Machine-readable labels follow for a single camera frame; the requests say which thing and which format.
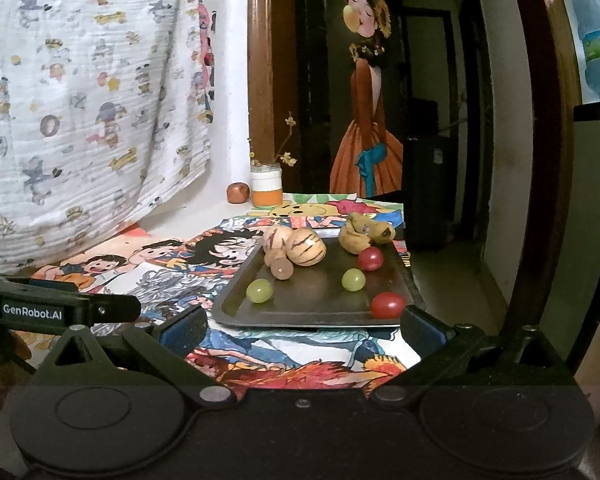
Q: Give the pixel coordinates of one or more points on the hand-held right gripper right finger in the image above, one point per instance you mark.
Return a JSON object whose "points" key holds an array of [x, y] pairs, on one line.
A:
{"points": [[422, 327]]}

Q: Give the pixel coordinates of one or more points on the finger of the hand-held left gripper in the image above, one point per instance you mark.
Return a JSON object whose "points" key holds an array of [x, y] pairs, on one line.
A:
{"points": [[117, 306]]}

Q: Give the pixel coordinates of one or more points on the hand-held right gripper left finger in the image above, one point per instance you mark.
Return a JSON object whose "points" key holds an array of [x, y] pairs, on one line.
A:
{"points": [[185, 327]]}

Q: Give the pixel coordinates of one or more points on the red cherry tomato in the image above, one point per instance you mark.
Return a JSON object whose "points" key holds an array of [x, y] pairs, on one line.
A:
{"points": [[387, 305], [370, 258]]}

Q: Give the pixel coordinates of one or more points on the green grape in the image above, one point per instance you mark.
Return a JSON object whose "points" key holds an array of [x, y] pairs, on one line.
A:
{"points": [[353, 280], [259, 291]]}

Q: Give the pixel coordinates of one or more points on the small brown fruit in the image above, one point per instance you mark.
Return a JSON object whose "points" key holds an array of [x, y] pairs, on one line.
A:
{"points": [[271, 258], [282, 270]]}

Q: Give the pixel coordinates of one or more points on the yellow banana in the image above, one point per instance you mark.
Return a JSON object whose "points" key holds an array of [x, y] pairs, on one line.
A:
{"points": [[360, 235]]}

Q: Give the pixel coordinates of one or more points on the grey metal tray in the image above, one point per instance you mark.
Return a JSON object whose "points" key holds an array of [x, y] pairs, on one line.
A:
{"points": [[310, 305]]}

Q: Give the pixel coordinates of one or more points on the large striped pepino melon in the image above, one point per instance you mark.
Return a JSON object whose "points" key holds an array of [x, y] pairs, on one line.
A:
{"points": [[307, 246]]}

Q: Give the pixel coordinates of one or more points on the black cabinet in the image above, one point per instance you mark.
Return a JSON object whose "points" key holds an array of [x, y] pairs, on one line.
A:
{"points": [[425, 185]]}

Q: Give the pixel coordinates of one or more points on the small red apple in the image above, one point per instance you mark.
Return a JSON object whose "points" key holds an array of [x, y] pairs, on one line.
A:
{"points": [[238, 193]]}

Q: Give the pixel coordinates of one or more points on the white and orange jar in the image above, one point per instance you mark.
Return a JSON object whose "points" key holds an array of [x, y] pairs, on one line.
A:
{"points": [[266, 187]]}

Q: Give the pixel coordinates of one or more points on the yellow dried flower sprig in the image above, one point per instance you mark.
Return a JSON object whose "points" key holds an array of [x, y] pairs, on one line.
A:
{"points": [[288, 157]]}

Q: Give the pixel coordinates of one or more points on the white cartoon printed blanket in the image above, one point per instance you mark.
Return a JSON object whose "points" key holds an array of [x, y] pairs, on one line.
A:
{"points": [[80, 110]]}

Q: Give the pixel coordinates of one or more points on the hanging cartoon poster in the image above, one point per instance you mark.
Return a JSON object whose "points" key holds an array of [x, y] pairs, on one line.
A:
{"points": [[206, 60]]}

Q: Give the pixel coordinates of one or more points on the wall poster of orange dress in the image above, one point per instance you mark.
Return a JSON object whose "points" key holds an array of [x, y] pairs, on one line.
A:
{"points": [[367, 150]]}

